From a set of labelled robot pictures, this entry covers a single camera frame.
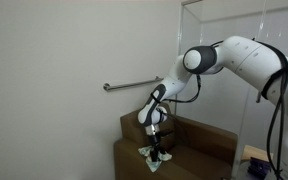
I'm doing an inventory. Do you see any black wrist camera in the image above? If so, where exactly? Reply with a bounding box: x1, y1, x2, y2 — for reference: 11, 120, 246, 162
157, 129, 175, 138

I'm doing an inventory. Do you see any metal wall grab bar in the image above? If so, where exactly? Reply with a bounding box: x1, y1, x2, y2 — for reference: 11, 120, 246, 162
102, 75, 165, 93

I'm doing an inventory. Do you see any white and blue striped cloth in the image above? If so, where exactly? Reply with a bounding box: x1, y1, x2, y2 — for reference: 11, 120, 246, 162
137, 144, 173, 173

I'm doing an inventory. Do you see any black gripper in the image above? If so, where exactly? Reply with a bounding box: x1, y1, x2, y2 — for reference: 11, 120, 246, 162
148, 133, 162, 163

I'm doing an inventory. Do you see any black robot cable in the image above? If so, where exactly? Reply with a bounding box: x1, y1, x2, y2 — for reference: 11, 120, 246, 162
162, 39, 288, 180

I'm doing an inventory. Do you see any black arm strap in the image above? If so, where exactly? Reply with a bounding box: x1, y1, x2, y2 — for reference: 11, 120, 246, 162
260, 40, 288, 101

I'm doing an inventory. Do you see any glass shower partition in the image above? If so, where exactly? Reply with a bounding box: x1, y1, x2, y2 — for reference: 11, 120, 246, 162
175, 0, 288, 180

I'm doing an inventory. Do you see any purple box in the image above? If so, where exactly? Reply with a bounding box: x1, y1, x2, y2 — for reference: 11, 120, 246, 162
247, 157, 272, 180

